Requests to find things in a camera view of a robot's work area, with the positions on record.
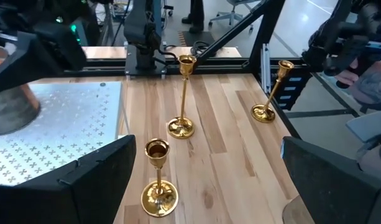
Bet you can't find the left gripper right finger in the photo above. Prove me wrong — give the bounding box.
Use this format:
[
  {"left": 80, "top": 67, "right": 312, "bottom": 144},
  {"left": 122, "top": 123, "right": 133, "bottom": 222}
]
[{"left": 280, "top": 136, "right": 381, "bottom": 224}]

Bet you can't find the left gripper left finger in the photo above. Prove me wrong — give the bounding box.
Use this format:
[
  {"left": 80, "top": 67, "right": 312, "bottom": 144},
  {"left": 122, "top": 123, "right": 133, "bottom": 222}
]
[{"left": 0, "top": 134, "right": 137, "bottom": 224}]

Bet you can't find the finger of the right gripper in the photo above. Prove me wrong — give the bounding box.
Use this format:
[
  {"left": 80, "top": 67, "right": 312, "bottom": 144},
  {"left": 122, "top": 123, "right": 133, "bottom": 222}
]
[{"left": 0, "top": 24, "right": 87, "bottom": 95}]

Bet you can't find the metal tin with orange wax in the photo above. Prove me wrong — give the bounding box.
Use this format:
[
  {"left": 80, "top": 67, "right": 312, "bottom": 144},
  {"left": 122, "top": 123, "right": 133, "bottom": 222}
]
[{"left": 0, "top": 43, "right": 42, "bottom": 136}]

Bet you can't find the medium brass candlestick holder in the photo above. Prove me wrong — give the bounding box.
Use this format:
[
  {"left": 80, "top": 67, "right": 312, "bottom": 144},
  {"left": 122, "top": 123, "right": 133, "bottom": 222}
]
[{"left": 140, "top": 138, "right": 180, "bottom": 218}]

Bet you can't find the short brass candlestick holder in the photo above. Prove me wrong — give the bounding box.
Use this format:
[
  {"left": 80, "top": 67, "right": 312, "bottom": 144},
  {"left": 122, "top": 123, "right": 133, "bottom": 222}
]
[{"left": 250, "top": 59, "right": 295, "bottom": 123}]

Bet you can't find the tall brass candlestick holder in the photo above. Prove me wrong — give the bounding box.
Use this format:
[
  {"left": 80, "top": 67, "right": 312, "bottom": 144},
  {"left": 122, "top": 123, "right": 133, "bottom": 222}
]
[{"left": 167, "top": 54, "right": 198, "bottom": 139}]

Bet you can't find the white perforated metal shelf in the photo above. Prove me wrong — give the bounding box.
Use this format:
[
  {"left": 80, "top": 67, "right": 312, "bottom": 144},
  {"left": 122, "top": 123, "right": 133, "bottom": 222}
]
[{"left": 0, "top": 81, "right": 129, "bottom": 187}]

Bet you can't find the person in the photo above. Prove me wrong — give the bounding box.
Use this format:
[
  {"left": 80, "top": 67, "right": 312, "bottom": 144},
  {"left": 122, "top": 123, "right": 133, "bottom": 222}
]
[
  {"left": 333, "top": 55, "right": 381, "bottom": 175},
  {"left": 181, "top": 0, "right": 206, "bottom": 34}
]

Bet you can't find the person's hand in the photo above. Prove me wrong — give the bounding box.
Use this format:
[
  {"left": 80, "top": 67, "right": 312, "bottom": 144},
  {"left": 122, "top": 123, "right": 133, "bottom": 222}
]
[{"left": 334, "top": 58, "right": 365, "bottom": 90}]

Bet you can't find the black floor mat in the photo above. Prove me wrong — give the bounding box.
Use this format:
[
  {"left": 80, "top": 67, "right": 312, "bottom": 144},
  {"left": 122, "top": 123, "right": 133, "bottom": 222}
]
[{"left": 177, "top": 30, "right": 216, "bottom": 47}]

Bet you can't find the grey office chair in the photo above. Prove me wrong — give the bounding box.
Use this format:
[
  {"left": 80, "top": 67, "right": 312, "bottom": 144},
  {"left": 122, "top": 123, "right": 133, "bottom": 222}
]
[{"left": 208, "top": 0, "right": 262, "bottom": 28}]

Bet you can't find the silver aluminium bracket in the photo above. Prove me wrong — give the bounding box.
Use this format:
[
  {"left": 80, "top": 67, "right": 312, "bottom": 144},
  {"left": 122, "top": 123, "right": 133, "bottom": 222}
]
[{"left": 260, "top": 43, "right": 271, "bottom": 93}]

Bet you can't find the coiled black cable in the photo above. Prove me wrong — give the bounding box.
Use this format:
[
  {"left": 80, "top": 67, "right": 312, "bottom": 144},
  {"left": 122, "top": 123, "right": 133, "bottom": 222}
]
[{"left": 190, "top": 40, "right": 216, "bottom": 57}]

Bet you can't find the black aluminium table frame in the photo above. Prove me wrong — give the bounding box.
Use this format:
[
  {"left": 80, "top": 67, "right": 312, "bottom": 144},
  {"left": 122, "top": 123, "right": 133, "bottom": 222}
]
[{"left": 62, "top": 0, "right": 306, "bottom": 139}]

